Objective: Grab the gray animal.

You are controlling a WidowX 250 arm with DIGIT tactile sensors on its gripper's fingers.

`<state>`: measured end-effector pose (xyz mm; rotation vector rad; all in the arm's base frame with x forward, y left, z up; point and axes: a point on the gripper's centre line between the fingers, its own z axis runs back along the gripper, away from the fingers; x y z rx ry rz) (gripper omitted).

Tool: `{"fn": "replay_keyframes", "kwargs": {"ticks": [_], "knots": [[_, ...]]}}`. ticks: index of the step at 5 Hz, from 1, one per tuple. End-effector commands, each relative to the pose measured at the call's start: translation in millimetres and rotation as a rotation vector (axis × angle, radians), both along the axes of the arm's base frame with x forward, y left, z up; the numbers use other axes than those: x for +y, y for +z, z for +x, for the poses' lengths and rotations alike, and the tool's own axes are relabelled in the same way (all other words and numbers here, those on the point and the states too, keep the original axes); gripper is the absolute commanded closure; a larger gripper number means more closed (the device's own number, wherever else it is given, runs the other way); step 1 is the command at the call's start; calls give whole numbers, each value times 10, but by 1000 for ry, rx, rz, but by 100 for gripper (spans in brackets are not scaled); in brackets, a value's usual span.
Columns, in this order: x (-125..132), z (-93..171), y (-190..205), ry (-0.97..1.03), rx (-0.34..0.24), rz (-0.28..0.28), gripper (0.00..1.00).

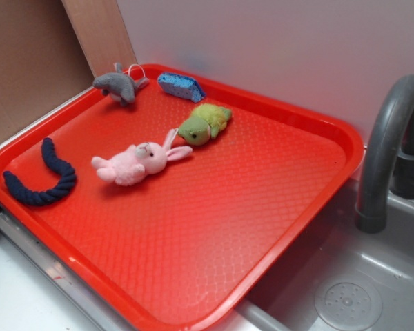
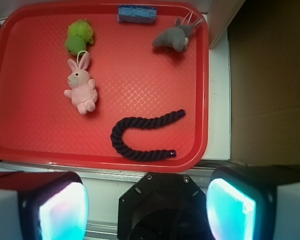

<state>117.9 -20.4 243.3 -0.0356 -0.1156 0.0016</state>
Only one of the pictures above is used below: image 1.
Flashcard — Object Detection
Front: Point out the green plush turtle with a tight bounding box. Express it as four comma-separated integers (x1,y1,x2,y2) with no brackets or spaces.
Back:
178,103,233,146

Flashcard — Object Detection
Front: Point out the red plastic tray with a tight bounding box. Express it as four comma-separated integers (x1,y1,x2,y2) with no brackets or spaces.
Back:
0,65,363,330

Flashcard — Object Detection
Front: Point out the pink plush bunny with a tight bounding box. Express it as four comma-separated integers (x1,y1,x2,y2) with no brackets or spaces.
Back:
91,128,193,186

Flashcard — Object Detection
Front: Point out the blue sponge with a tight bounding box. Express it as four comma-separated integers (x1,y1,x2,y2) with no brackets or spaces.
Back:
157,72,206,103

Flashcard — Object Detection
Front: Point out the gray plush dolphin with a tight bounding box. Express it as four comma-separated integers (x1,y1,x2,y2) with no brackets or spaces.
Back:
92,63,149,107

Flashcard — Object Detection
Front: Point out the gray plastic sink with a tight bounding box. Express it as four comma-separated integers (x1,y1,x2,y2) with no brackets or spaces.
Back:
237,180,414,330

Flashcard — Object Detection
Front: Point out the wooden board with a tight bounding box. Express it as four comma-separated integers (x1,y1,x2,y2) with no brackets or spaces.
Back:
62,0,137,77

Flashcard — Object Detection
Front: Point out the brown cardboard panel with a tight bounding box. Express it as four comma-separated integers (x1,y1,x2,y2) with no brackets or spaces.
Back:
0,1,93,144

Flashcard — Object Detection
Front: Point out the gray plastic faucet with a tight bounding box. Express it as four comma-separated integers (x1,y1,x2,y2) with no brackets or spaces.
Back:
355,74,414,233

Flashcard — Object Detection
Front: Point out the navy blue rope toy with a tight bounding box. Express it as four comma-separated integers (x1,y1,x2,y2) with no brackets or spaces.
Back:
3,137,77,207

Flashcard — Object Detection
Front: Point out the metal rail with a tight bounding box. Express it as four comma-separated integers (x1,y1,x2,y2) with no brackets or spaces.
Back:
0,209,132,330

